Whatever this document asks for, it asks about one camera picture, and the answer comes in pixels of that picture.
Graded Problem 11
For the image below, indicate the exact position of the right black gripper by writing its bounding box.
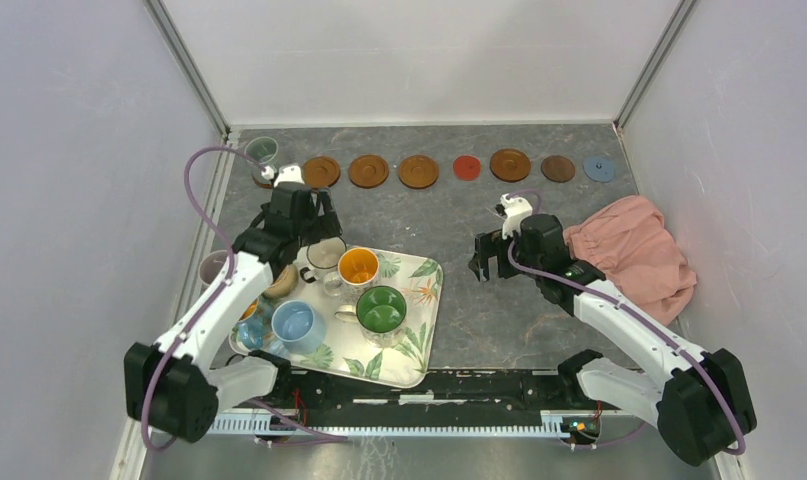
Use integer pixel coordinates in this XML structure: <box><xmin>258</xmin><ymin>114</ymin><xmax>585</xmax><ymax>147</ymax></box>
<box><xmin>467</xmin><ymin>227</ymin><xmax>543</xmax><ymax>284</ymax></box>

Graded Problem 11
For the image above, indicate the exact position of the brown wooden coaster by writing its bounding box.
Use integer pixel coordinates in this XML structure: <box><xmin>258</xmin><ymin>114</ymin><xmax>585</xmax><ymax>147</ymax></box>
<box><xmin>251</xmin><ymin>166</ymin><xmax>277</xmax><ymax>189</ymax></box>
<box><xmin>348</xmin><ymin>154</ymin><xmax>389</xmax><ymax>189</ymax></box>
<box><xmin>302</xmin><ymin>156</ymin><xmax>341</xmax><ymax>189</ymax></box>
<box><xmin>397</xmin><ymin>155</ymin><xmax>440</xmax><ymax>189</ymax></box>
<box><xmin>489</xmin><ymin>148</ymin><xmax>532</xmax><ymax>183</ymax></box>

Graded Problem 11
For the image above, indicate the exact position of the red round coaster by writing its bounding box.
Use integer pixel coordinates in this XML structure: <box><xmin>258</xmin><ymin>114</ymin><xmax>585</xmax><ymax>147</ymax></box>
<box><xmin>452</xmin><ymin>155</ymin><xmax>482</xmax><ymax>181</ymax></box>

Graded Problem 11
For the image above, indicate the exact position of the white mug green inside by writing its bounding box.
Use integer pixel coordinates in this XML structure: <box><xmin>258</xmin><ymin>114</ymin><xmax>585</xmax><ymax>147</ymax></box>
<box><xmin>335</xmin><ymin>285</ymin><xmax>408</xmax><ymax>348</ymax></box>

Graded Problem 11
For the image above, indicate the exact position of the leaf patterned serving tray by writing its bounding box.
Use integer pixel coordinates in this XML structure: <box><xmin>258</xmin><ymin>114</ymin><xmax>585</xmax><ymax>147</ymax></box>
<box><xmin>228</xmin><ymin>240</ymin><xmax>444</xmax><ymax>388</ymax></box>

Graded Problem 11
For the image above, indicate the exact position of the grey green ribbed mug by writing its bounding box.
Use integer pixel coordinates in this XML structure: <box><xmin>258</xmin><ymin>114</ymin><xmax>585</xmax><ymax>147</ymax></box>
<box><xmin>244</xmin><ymin>136</ymin><xmax>279</xmax><ymax>169</ymax></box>

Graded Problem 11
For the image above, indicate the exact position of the dark walnut coaster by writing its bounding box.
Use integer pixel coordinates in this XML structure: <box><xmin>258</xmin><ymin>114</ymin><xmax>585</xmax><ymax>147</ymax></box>
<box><xmin>541</xmin><ymin>155</ymin><xmax>576</xmax><ymax>183</ymax></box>

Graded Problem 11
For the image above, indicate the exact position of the blue round coaster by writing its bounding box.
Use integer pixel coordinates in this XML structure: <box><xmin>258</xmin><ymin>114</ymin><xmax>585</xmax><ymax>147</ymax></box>
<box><xmin>582</xmin><ymin>156</ymin><xmax>616</xmax><ymax>183</ymax></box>

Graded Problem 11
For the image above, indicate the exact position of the pink drawstring cloth bag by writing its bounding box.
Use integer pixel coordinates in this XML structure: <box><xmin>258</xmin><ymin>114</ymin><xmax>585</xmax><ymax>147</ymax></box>
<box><xmin>563</xmin><ymin>195</ymin><xmax>697</xmax><ymax>326</ymax></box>

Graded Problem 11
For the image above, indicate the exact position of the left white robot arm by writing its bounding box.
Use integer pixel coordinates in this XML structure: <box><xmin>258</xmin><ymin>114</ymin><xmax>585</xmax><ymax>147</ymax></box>
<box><xmin>124</xmin><ymin>182</ymin><xmax>342</xmax><ymax>451</ymax></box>

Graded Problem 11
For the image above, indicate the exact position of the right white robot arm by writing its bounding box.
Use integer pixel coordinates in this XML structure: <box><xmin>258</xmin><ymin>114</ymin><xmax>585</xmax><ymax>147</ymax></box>
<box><xmin>469</xmin><ymin>213</ymin><xmax>757</xmax><ymax>466</ymax></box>

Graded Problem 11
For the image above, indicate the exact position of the cream enamel mug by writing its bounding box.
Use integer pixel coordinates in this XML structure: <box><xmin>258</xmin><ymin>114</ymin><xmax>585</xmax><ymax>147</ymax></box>
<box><xmin>299</xmin><ymin>237</ymin><xmax>347</xmax><ymax>283</ymax></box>

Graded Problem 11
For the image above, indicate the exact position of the white mug orange inside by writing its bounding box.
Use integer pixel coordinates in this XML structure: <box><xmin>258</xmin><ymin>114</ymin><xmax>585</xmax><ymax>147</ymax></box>
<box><xmin>323</xmin><ymin>247</ymin><xmax>379</xmax><ymax>298</ymax></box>

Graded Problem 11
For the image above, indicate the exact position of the beige ceramic mug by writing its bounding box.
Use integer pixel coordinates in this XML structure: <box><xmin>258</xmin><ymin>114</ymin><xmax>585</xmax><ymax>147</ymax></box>
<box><xmin>262</xmin><ymin>265</ymin><xmax>299</xmax><ymax>300</ymax></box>

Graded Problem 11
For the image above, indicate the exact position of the light blue mug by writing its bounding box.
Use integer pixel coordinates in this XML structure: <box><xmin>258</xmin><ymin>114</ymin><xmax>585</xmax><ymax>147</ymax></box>
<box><xmin>263</xmin><ymin>300</ymin><xmax>328</xmax><ymax>356</ymax></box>

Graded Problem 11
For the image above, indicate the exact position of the pink ribbed mug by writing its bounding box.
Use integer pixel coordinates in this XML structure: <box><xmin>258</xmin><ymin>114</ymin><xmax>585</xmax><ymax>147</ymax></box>
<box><xmin>197</xmin><ymin>250</ymin><xmax>229</xmax><ymax>289</ymax></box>

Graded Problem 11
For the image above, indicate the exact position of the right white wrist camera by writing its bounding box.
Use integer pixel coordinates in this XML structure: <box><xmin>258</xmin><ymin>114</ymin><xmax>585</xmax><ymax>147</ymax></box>
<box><xmin>496</xmin><ymin>194</ymin><xmax>533</xmax><ymax>240</ymax></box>

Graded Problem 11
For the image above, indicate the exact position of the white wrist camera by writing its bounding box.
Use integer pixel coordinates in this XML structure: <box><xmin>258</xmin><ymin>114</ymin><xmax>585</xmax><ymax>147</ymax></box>
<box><xmin>496</xmin><ymin>194</ymin><xmax>533</xmax><ymax>240</ymax></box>
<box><xmin>260</xmin><ymin>164</ymin><xmax>304</xmax><ymax>188</ymax></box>

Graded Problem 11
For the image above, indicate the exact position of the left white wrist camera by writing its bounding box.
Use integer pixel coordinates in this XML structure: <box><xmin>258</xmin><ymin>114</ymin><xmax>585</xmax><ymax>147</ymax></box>
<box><xmin>260</xmin><ymin>164</ymin><xmax>304</xmax><ymax>188</ymax></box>

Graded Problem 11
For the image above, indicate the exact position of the orange inside blue handle mug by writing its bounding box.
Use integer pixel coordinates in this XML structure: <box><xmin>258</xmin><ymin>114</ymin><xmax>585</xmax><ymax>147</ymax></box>
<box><xmin>235</xmin><ymin>298</ymin><xmax>275</xmax><ymax>351</ymax></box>

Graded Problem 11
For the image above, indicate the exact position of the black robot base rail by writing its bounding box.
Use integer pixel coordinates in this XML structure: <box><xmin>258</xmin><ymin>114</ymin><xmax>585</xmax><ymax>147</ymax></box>
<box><xmin>263</xmin><ymin>369</ymin><xmax>616</xmax><ymax>427</ymax></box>

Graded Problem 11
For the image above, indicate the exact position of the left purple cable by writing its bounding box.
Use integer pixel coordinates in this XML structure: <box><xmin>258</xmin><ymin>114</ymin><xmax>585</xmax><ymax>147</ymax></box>
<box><xmin>139</xmin><ymin>145</ymin><xmax>351</xmax><ymax>454</ymax></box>

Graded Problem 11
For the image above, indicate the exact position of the purple cable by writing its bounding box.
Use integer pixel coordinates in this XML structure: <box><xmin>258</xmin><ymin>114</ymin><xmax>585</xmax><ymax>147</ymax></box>
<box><xmin>505</xmin><ymin>188</ymin><xmax>747</xmax><ymax>457</ymax></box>
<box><xmin>139</xmin><ymin>145</ymin><xmax>351</xmax><ymax>454</ymax></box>

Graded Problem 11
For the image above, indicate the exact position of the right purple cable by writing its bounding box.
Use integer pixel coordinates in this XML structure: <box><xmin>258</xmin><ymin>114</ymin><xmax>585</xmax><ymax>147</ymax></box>
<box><xmin>505</xmin><ymin>188</ymin><xmax>747</xmax><ymax>457</ymax></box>

